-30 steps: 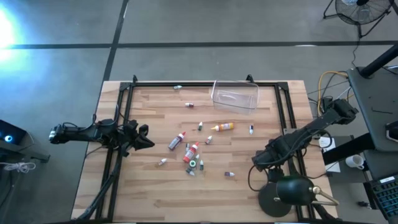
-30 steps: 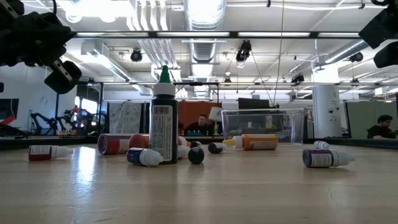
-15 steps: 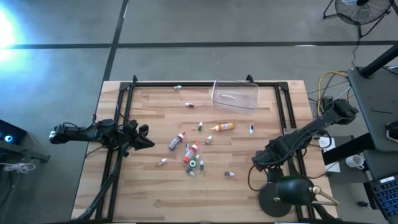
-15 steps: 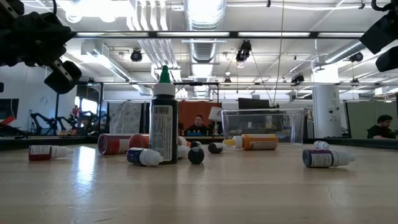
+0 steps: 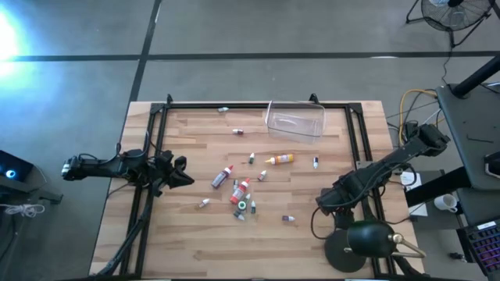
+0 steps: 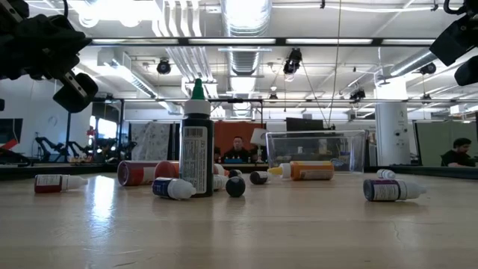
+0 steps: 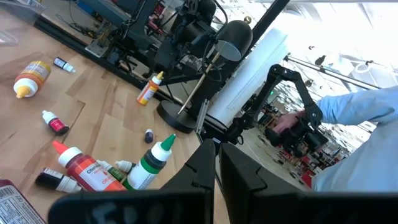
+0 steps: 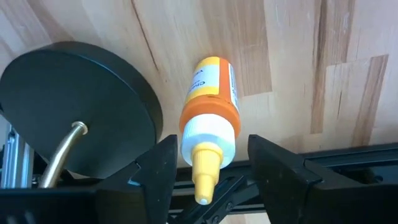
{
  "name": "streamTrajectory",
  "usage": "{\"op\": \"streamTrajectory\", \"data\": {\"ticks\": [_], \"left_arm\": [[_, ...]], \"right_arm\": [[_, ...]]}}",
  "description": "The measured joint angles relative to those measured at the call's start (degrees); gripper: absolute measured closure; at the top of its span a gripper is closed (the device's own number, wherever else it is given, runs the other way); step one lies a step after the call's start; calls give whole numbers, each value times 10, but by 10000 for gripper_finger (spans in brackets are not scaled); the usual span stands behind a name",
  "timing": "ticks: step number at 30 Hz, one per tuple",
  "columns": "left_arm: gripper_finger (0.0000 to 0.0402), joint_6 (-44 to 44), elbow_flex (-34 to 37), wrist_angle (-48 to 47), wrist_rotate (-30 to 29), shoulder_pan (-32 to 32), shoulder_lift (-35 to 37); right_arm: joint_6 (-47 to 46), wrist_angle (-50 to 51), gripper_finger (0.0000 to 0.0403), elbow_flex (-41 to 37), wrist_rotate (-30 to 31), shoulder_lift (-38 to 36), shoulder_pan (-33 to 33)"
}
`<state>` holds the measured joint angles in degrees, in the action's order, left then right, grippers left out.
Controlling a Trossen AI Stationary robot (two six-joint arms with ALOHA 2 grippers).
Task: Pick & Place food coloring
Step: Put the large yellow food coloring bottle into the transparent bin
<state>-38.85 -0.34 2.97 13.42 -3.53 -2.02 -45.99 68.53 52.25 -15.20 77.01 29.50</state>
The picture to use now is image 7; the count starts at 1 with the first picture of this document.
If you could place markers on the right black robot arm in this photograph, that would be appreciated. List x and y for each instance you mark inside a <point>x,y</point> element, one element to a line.
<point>192,34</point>

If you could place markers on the small black dropper bottle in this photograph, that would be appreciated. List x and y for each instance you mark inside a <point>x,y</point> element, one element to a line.
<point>124,165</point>
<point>49,180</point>

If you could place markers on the large dark red bottle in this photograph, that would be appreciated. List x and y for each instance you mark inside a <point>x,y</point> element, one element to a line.
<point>15,205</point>

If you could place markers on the small red dropper bottle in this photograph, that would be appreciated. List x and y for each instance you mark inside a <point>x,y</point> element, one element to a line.
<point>57,125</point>

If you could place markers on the black desk lamp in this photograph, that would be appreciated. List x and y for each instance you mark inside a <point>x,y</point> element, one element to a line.
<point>233,37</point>

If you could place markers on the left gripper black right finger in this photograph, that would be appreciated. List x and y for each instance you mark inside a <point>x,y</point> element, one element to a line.
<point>248,193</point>

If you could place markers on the small dark blue dropper bottle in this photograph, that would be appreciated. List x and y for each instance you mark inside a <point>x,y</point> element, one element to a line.
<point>149,137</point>

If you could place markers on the large red orange-tip bottle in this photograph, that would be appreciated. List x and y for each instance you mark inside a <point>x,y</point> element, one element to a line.
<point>90,174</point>

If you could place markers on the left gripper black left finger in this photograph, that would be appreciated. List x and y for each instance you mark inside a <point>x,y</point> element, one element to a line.
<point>192,186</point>

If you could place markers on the person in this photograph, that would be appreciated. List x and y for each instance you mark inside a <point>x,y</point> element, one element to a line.
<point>367,149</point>

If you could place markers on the white paper roll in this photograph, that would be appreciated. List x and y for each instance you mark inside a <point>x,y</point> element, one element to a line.
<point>255,71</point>

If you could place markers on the large yellow food coloring bottle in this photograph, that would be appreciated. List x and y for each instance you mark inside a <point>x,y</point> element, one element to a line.
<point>31,77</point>

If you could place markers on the orange-yellow squeeze bottle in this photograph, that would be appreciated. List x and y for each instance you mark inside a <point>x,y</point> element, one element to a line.
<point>147,93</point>

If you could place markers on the small green dropper bottle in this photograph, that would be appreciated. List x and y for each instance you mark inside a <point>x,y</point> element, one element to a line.
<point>115,172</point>

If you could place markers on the black frame post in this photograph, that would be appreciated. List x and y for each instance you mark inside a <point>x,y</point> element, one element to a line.
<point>270,15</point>

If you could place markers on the large green food coloring bottle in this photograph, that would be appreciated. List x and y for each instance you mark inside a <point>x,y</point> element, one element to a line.
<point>146,169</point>

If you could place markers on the grey metal bar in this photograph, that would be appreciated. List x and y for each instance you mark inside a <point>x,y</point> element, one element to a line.
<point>329,72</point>

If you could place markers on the clear plastic bin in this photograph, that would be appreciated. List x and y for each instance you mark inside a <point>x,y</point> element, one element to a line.
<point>18,12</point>

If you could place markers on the person's hand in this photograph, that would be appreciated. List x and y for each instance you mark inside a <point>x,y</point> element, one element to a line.
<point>287,121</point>

